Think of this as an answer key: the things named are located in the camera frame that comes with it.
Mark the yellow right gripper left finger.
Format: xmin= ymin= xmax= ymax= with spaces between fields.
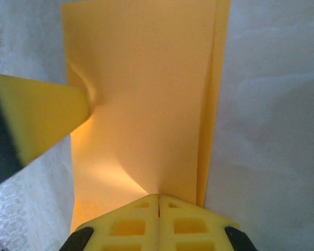
xmin=61 ymin=193 xmax=160 ymax=251

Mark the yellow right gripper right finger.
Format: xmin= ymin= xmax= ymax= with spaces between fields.
xmin=160 ymin=195 xmax=257 ymax=251

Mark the orange square paper sheet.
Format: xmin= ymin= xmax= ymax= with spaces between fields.
xmin=60 ymin=0 xmax=231 ymax=235

